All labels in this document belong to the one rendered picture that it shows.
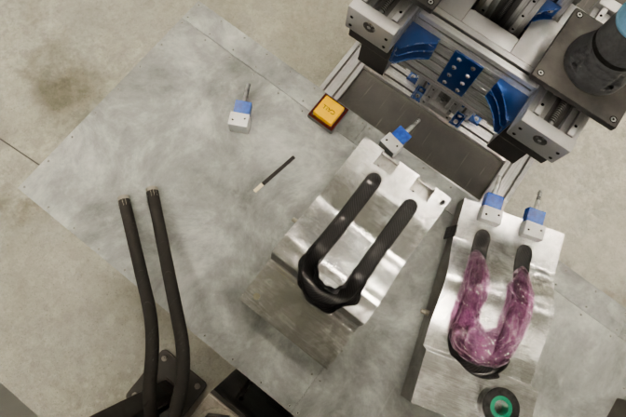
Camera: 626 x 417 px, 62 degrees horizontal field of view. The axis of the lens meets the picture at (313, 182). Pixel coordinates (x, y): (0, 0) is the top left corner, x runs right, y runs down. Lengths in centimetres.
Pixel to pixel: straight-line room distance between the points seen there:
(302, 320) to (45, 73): 174
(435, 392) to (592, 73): 78
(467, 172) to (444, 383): 104
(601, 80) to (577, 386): 73
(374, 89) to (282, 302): 112
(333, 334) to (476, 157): 110
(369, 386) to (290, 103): 75
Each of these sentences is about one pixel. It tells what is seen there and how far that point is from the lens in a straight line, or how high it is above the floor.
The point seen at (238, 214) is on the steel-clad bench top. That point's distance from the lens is 133.
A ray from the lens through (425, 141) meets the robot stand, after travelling 207.
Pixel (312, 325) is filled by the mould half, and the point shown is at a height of 86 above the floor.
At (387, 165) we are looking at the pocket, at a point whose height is 86.
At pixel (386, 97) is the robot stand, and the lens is 211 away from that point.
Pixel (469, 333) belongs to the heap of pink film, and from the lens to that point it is 127.
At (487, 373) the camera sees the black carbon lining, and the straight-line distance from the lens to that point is 132.
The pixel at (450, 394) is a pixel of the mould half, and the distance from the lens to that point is 125.
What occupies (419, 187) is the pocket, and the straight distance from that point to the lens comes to 132.
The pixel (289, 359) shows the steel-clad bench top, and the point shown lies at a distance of 130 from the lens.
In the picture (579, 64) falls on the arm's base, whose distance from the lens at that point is 133.
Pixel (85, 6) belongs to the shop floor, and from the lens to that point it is 268.
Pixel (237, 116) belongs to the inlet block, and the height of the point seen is 85.
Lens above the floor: 210
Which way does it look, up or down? 75 degrees down
